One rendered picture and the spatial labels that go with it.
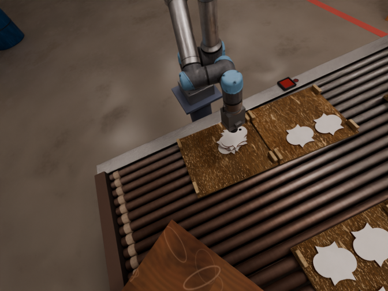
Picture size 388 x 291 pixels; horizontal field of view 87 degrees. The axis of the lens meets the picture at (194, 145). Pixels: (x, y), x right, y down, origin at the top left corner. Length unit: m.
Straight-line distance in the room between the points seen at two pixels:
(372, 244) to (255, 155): 0.53
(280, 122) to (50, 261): 2.25
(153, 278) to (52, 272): 1.67
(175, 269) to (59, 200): 1.98
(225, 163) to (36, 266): 2.06
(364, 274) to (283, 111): 0.75
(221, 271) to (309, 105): 0.92
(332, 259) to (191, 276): 0.51
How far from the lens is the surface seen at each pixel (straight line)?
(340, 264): 0.98
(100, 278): 2.17
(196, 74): 0.82
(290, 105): 1.24
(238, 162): 1.02
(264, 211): 0.97
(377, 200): 1.12
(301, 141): 1.11
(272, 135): 1.11
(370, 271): 1.02
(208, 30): 1.13
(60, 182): 2.74
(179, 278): 0.84
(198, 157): 1.05
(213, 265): 0.82
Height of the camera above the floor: 1.85
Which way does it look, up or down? 57 degrees down
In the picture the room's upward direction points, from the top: 19 degrees counter-clockwise
